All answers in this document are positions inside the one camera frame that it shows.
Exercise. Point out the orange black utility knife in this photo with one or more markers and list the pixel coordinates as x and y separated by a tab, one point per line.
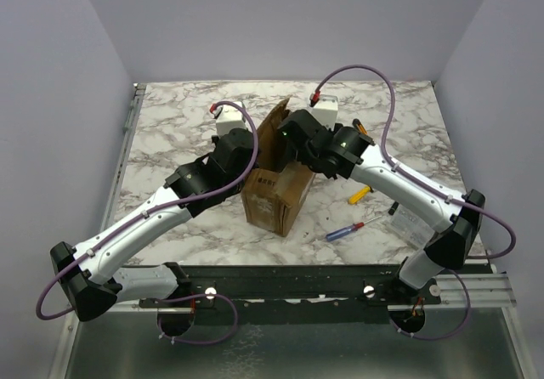
356	123

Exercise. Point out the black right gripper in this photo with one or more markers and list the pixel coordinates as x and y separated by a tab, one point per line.
295	126

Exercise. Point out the brown cardboard express box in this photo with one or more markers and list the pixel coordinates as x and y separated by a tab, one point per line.
276	190

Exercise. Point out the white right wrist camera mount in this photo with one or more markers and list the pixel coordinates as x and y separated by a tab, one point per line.
325	110

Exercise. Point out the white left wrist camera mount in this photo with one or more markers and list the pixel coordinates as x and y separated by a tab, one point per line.
227	118

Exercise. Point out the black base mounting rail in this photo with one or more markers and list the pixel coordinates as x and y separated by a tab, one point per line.
280	295

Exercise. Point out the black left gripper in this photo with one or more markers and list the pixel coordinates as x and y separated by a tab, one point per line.
215	139

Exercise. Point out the clear plastic screw box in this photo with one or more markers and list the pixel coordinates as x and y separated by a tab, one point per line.
410	228

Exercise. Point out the yellow handled stubby screwdriver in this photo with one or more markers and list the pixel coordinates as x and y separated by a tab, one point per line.
355	198

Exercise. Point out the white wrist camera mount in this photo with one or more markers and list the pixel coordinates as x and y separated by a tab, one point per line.
227	118
325	110

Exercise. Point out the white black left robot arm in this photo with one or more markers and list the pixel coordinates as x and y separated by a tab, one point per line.
94	274

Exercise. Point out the aluminium side rail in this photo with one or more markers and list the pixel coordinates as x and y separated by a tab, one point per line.
128	131

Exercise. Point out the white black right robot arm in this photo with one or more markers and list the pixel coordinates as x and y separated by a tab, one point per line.
455	217

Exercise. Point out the blue red handled screwdriver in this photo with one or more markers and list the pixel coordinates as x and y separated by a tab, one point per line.
340	233

